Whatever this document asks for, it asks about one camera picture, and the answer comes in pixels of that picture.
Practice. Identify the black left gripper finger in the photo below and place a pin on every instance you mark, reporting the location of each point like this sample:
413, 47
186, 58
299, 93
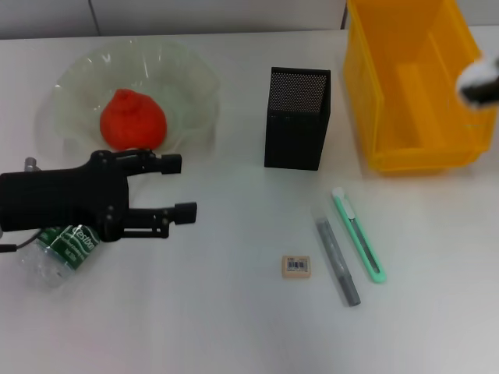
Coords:
185, 212

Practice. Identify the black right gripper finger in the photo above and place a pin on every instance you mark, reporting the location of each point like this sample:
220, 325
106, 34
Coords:
493, 64
483, 91

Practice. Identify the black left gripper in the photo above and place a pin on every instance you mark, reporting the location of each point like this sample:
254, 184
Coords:
58, 198

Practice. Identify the white paper ball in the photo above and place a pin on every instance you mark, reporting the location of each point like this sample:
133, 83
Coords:
471, 76

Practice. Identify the orange fruit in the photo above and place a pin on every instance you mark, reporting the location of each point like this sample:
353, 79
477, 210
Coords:
132, 121

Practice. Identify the clear green-label water bottle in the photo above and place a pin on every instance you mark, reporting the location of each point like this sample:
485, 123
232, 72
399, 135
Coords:
66, 249

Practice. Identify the mint green utility knife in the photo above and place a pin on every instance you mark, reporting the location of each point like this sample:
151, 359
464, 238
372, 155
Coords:
356, 233

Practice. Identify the clear green glass fruit plate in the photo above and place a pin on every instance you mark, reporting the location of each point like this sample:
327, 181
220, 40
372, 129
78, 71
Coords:
187, 89

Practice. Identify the beige eraser with barcode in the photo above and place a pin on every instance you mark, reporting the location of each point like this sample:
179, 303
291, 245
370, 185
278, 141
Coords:
297, 267

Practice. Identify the black mesh pen holder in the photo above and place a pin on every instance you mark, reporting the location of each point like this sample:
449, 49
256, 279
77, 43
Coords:
298, 128

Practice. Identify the grey marker pen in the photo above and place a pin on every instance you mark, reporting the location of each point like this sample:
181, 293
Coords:
337, 261

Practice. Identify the yellow plastic bin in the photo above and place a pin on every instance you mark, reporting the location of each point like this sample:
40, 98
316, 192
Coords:
413, 97

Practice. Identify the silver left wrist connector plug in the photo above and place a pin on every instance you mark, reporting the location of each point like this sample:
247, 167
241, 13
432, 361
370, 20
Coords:
31, 164

